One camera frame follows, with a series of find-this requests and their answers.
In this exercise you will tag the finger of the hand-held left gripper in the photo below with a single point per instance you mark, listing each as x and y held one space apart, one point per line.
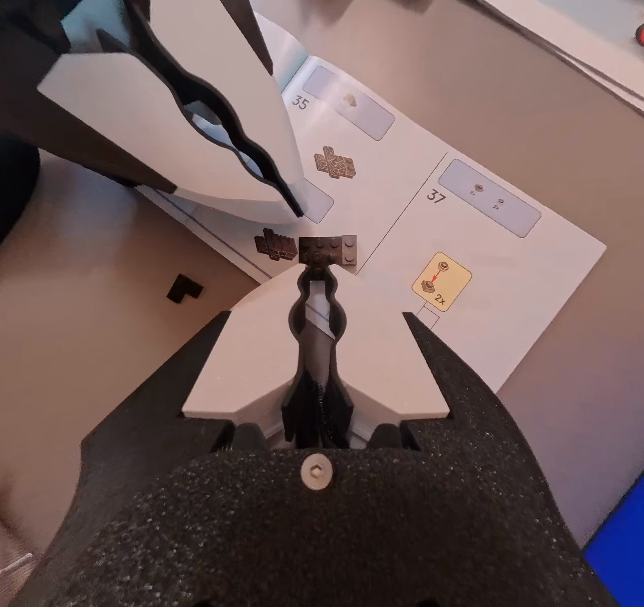
216 48
141 124

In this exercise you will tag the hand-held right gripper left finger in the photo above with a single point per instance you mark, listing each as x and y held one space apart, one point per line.
241 360

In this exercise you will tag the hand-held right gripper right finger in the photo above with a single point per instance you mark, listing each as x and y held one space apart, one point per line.
387 360

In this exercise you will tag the blue plastic bin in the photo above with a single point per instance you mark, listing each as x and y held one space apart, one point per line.
621 551

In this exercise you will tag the open lego instruction booklet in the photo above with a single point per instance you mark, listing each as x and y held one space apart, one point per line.
427 139

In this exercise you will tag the closed lego instruction booklet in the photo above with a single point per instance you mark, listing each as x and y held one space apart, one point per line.
553 13

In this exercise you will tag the black quilted case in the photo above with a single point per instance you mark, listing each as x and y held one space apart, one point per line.
17 184

